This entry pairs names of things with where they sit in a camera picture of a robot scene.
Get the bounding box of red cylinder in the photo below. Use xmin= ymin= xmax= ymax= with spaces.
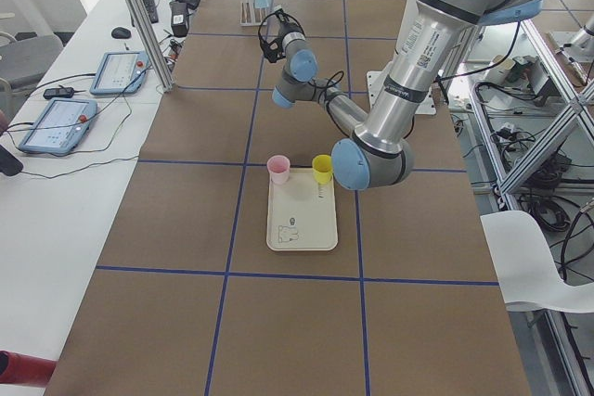
xmin=1 ymin=351 xmax=57 ymax=388

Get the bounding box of black keyboard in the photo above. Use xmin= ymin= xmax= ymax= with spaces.
xmin=142 ymin=0 xmax=159 ymax=23

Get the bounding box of teach pendant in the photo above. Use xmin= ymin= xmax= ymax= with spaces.
xmin=89 ymin=51 xmax=149 ymax=96
xmin=18 ymin=98 xmax=98 ymax=156

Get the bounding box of cream plastic tray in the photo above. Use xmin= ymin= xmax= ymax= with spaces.
xmin=266 ymin=168 xmax=338 ymax=252

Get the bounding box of white wire cup rack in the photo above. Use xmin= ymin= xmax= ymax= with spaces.
xmin=239 ymin=0 xmax=270 ymax=27

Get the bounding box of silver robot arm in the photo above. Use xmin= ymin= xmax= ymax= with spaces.
xmin=261 ymin=0 xmax=544 ymax=190

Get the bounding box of near teach pendant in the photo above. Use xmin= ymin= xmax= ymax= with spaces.
xmin=18 ymin=98 xmax=98 ymax=156

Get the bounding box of far teach pendant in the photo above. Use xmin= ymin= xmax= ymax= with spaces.
xmin=89 ymin=51 xmax=149 ymax=96

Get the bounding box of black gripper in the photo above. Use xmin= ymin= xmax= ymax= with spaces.
xmin=277 ymin=13 xmax=304 ymax=46

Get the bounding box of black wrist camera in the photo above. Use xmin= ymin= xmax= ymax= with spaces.
xmin=258 ymin=7 xmax=289 ymax=63

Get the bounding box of black computer mouse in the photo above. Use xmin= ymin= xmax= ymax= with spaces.
xmin=110 ymin=27 xmax=131 ymax=39

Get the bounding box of yellow cup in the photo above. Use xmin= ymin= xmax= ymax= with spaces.
xmin=312 ymin=154 xmax=333 ymax=185

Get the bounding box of white plastic chair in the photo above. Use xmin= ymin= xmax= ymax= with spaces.
xmin=480 ymin=211 xmax=593 ymax=313

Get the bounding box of aluminium frame post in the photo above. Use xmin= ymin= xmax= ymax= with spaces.
xmin=125 ymin=0 xmax=174 ymax=92

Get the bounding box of pink cup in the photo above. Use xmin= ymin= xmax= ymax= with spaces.
xmin=266 ymin=155 xmax=291 ymax=185

